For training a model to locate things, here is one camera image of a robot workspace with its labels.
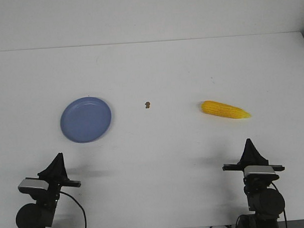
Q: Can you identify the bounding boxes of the blue round plate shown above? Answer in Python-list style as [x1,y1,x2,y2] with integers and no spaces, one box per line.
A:
[60,96,112,144]

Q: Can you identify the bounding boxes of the yellow corn cob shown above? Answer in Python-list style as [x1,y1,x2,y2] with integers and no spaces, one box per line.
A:
[201,100,252,119]

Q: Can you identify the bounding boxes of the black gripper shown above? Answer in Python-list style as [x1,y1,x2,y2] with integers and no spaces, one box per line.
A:
[222,138,285,171]
[38,152,81,201]

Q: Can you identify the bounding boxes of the small brown crumb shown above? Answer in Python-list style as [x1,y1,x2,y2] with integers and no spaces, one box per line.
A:
[145,101,151,109]

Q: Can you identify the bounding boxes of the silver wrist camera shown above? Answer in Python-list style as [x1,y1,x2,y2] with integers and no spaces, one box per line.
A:
[17,178,49,191]
[244,166,279,182]

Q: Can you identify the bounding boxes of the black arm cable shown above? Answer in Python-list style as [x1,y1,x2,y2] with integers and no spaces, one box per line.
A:
[271,181,289,228]
[60,190,87,228]

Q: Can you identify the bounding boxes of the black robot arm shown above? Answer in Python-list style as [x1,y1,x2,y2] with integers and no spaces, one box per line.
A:
[222,138,285,228]
[16,152,81,228]

